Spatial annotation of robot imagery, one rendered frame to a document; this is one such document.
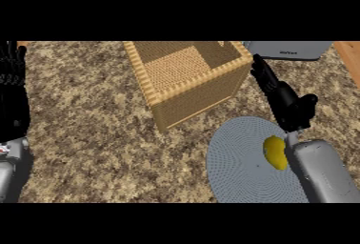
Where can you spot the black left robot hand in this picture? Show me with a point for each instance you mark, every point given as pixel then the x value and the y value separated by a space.
pixel 11 95

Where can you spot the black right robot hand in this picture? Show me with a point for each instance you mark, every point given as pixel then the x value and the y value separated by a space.
pixel 286 101

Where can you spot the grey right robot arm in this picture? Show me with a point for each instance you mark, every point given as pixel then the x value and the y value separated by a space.
pixel 323 171

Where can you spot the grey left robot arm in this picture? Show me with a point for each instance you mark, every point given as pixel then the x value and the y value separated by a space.
pixel 11 168

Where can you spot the yellow lemon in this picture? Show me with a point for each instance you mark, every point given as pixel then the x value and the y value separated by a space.
pixel 276 152

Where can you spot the square wicker basket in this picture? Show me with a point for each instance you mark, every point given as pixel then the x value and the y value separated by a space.
pixel 192 79

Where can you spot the round grey placemat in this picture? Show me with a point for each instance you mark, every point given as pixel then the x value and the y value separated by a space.
pixel 244 165

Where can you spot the grey appliance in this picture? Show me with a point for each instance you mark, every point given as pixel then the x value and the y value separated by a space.
pixel 291 49

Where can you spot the brown wooden board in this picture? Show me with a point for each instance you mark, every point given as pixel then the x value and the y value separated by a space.
pixel 350 57

